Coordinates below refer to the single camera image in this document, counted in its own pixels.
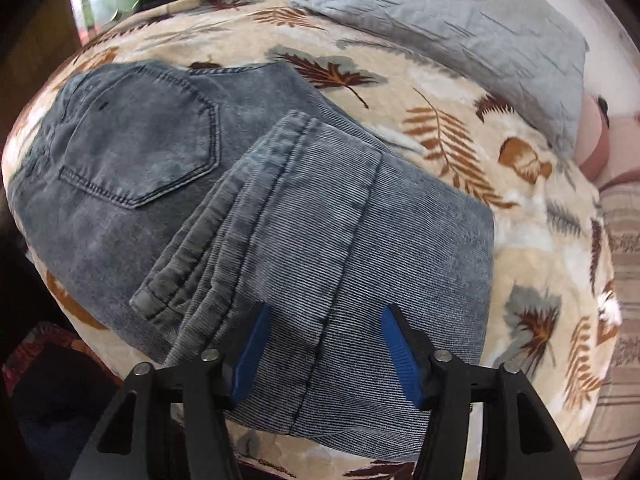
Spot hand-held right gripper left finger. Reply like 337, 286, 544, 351
69, 303, 272, 480

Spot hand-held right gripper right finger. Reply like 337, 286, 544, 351
381, 305, 583, 480

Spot grey-blue denim pants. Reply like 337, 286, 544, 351
7, 59, 497, 463

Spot leaf print blanket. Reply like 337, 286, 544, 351
0, 0, 623, 480

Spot red patterned cloth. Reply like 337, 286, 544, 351
0, 322, 123, 441

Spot crumpled white tissue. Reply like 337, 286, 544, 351
597, 292, 623, 326

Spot striped floral cushion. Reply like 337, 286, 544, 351
570, 182, 640, 480

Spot grey quilted pillow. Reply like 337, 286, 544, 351
291, 0, 591, 158

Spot wooden door with glass panel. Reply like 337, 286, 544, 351
0, 0, 146, 126

